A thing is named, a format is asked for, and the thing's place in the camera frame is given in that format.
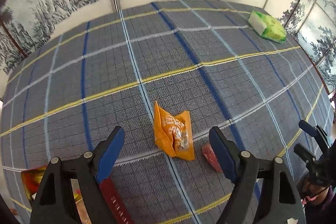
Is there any pink snack packet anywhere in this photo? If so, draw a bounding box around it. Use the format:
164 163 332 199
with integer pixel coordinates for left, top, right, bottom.
202 143 223 173

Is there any orange snack packet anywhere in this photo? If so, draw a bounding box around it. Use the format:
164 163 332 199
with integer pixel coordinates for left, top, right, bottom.
153 101 195 161

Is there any red gold toffee tin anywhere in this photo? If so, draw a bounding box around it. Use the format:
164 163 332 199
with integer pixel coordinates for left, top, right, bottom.
21 166 134 223

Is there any green tissue pack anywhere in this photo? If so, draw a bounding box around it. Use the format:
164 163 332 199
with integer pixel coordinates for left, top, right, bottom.
248 10 286 44

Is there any grey plaid tablecloth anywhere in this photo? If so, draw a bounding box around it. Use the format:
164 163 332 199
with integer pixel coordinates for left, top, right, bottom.
1 0 333 223

